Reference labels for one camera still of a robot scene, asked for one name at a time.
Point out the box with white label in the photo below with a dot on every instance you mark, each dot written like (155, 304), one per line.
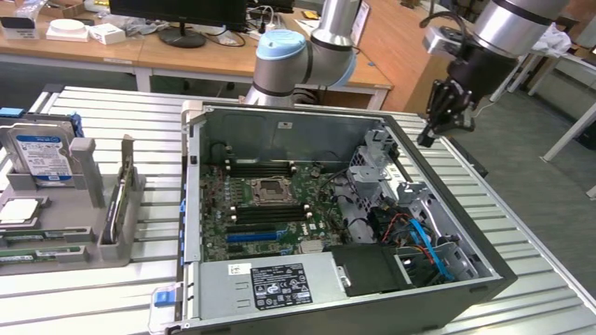
(19, 29)

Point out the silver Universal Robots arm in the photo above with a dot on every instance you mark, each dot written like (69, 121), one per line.
(288, 70)

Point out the grey power supply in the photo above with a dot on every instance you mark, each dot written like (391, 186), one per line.
(219, 289)

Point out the blue expansion slot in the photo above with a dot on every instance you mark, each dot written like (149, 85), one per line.
(251, 237)

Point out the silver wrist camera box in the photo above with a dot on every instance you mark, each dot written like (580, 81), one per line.
(437, 39)

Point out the green motherboard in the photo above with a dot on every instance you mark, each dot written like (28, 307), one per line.
(219, 223)

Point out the hard disk with blue label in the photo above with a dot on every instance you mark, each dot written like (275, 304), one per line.
(39, 150)

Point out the small white box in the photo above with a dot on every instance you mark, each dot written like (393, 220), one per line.
(107, 34)

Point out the graphics card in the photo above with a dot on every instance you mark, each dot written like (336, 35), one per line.
(119, 199)

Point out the black RAM slot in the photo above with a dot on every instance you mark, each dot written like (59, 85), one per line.
(261, 173)
(269, 208)
(271, 212)
(272, 216)
(260, 166)
(260, 162)
(261, 170)
(272, 221)

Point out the silver CPU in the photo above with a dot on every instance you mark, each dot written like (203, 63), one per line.
(16, 211)

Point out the metal disk bay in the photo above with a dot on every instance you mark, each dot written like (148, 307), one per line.
(419, 206)

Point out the black open PC case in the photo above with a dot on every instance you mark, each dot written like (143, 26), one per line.
(456, 216)

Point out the disk carrier with blue rails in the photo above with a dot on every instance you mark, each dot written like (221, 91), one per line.
(75, 124)

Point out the blue case latch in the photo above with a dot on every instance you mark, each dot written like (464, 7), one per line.
(161, 300)

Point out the grey parts rack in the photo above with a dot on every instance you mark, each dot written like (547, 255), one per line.
(79, 216)

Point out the black computer monitor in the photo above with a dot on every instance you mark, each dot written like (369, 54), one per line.
(176, 14)

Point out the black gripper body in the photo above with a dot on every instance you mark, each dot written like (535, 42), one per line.
(479, 70)

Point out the CPU socket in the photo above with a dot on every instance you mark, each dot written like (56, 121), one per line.
(273, 192)

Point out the white cloth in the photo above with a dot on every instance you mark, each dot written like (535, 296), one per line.
(553, 40)

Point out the white power strip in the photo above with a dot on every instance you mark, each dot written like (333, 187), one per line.
(263, 29)

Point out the silver chipset heatsink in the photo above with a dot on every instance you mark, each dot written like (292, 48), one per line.
(312, 246)

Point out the brown wooden desk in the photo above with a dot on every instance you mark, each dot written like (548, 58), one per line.
(69, 54)
(405, 52)

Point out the black expansion slot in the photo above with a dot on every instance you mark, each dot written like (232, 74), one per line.
(251, 229)

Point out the white-framed desk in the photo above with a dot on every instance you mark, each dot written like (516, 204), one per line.
(565, 132)

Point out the green RAM stick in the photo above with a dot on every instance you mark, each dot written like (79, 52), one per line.
(32, 255)
(28, 238)

